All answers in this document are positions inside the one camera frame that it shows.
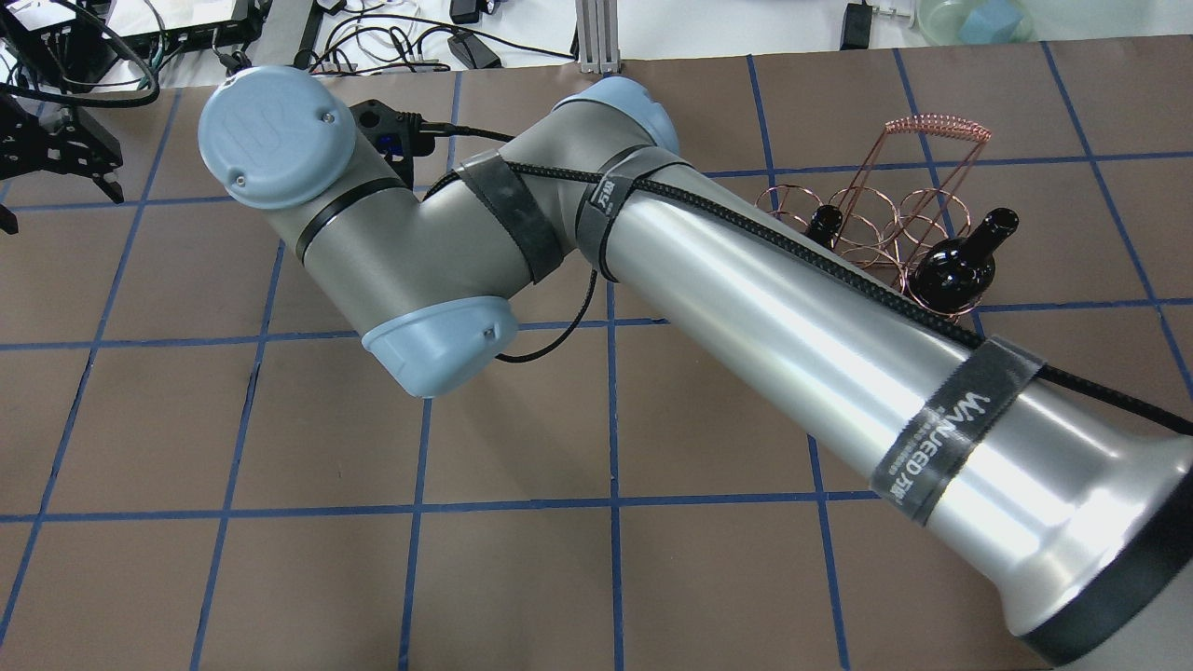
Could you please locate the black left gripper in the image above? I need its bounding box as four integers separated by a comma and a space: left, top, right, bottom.
1, 94, 125, 203

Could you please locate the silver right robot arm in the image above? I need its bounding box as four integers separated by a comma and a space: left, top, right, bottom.
198, 64, 1189, 670

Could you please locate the dark wine bottle in basket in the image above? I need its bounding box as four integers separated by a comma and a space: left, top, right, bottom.
907, 207, 1020, 314

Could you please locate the black electronics box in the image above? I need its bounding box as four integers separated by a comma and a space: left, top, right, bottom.
105, 1, 265, 59

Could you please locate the black power adapter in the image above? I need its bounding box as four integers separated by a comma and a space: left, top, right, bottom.
446, 33, 503, 70

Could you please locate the black power brick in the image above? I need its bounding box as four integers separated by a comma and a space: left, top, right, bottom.
839, 1, 874, 51

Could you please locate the clear bowl with blue sponge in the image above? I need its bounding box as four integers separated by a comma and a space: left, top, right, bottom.
913, 1, 1033, 47

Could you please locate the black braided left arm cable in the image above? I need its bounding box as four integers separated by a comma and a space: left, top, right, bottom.
0, 0, 161, 107

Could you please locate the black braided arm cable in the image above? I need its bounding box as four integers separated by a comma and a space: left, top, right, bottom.
0, 0, 161, 107
401, 116, 1193, 433

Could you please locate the aluminium frame post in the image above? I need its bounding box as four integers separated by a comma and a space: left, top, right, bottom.
575, 0, 622, 74

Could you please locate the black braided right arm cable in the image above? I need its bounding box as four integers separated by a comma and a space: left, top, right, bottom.
401, 116, 1193, 433

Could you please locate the copper wire wine basket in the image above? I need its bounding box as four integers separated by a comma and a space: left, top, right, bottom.
754, 112, 993, 324

